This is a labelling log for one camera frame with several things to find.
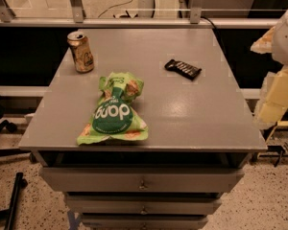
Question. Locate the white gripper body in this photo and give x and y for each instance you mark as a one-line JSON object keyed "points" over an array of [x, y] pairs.
{"points": [[286, 38]]}

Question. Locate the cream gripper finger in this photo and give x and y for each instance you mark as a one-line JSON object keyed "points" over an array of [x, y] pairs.
{"points": [[263, 45], [273, 102]]}

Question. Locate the green rice chip bag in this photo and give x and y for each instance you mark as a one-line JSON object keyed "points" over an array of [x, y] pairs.
{"points": [[114, 118]]}

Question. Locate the orange soda can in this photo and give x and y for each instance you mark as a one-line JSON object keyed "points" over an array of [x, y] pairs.
{"points": [[79, 46]]}

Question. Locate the black snack bar wrapper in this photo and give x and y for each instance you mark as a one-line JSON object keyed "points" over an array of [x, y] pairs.
{"points": [[184, 69]]}

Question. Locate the grey drawer cabinet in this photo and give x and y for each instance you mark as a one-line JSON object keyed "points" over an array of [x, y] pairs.
{"points": [[203, 123]]}

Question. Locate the middle grey drawer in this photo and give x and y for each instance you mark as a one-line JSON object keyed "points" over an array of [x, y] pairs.
{"points": [[142, 204]]}

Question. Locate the grey drawer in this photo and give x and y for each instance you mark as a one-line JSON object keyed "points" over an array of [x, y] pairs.
{"points": [[142, 204], [141, 180], [144, 222]]}

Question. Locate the bottom grey drawer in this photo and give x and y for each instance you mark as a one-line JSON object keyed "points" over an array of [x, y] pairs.
{"points": [[144, 222]]}

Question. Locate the top grey drawer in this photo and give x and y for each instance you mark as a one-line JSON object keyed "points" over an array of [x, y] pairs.
{"points": [[141, 180]]}

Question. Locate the black office chair base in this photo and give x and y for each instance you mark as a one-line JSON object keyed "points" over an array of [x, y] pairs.
{"points": [[0, 125]]}

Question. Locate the black metal stand leg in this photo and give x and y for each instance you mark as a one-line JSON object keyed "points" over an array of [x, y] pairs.
{"points": [[8, 215]]}

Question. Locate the yellow frame stand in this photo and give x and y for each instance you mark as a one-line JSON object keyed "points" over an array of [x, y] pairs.
{"points": [[276, 139]]}

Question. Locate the metal railing frame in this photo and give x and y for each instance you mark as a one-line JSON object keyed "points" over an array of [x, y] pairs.
{"points": [[224, 14]]}

